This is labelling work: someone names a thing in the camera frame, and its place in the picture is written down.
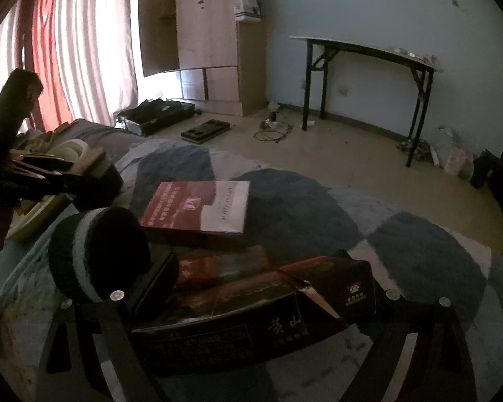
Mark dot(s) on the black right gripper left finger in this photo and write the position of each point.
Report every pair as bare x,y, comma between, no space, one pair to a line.
70,368

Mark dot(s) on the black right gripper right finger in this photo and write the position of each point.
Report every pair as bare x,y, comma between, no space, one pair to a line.
418,351

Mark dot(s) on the long black gift box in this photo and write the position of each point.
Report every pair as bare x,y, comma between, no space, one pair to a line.
264,316

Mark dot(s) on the pale green plastic basin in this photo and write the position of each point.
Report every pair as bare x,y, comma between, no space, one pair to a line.
30,216

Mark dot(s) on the blue white checkered rug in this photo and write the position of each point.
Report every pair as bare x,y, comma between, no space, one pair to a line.
294,218

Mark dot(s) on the black open case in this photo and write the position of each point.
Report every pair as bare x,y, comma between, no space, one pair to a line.
149,117

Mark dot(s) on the black foam tray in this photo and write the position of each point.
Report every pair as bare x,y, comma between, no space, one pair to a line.
206,131

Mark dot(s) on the red and white booklet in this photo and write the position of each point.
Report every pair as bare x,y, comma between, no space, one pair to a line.
217,207

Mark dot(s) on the dark red flat box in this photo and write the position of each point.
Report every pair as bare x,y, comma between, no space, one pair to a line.
206,267

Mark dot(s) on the pink red curtain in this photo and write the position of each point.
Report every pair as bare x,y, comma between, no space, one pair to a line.
81,51

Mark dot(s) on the wooden wardrobe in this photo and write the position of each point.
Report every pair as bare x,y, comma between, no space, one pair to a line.
201,51

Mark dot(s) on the black bin by door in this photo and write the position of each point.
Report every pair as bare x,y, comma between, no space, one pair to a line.
483,167

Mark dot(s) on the pink plastic bag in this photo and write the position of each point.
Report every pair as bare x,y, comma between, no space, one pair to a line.
454,153

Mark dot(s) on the white bag on wardrobe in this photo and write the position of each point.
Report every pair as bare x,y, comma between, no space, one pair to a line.
247,11

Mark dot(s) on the black leg folding table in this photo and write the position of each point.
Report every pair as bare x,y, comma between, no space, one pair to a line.
386,87

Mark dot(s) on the power strip with cables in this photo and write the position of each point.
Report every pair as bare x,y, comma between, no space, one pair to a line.
276,128

